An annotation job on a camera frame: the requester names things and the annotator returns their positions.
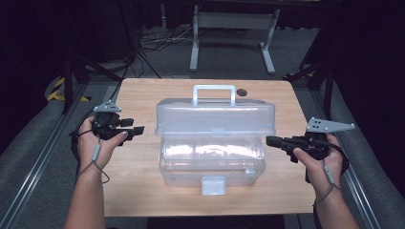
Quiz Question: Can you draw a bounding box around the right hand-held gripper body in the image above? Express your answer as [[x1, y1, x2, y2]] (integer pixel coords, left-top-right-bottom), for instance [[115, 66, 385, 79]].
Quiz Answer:
[[286, 116, 356, 164]]

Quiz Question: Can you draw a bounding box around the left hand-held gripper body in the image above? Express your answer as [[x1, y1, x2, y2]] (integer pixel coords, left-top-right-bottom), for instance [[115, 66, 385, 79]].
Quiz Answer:
[[91, 100, 124, 141]]

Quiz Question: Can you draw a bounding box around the clear plastic storage box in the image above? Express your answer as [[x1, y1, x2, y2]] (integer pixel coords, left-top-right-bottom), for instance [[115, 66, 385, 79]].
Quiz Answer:
[[154, 84, 277, 197]]

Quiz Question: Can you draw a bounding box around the person's left hand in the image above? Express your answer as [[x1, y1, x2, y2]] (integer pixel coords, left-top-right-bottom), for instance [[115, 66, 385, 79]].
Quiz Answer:
[[76, 114, 130, 174]]

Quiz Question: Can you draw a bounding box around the person's right hand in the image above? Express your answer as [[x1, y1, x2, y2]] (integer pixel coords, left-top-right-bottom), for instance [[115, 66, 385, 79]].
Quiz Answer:
[[291, 133, 349, 194]]

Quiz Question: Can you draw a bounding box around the black tripod stand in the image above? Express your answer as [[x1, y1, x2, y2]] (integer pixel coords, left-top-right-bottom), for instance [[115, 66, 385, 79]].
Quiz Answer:
[[61, 54, 124, 115]]

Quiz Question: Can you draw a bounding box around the black metal stand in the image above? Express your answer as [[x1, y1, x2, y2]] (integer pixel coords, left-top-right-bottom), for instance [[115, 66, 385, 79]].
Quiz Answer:
[[283, 59, 336, 120]]

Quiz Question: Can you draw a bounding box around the yellow black hazard tape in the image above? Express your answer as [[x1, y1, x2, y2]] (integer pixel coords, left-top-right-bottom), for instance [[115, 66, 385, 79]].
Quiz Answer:
[[46, 76, 92, 103]]

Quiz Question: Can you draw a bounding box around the grey wrist strap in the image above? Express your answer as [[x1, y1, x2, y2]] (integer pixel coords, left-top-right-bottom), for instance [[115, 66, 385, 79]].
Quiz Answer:
[[75, 138, 111, 185], [312, 158, 343, 208]]

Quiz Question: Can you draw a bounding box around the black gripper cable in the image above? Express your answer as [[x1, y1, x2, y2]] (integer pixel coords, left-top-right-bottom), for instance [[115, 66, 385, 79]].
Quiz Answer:
[[69, 115, 96, 179], [324, 139, 351, 179]]

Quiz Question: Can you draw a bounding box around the long black floor cable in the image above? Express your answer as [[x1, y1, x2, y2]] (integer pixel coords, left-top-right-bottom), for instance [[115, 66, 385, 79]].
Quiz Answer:
[[92, 55, 136, 115]]

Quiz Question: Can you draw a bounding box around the bundle of floor cables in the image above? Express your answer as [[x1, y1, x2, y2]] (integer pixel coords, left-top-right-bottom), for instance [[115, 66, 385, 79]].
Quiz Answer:
[[138, 24, 196, 53]]

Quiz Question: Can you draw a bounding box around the white metal table frame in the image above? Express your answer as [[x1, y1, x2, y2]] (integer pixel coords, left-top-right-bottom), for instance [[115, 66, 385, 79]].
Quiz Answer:
[[188, 4, 282, 76]]

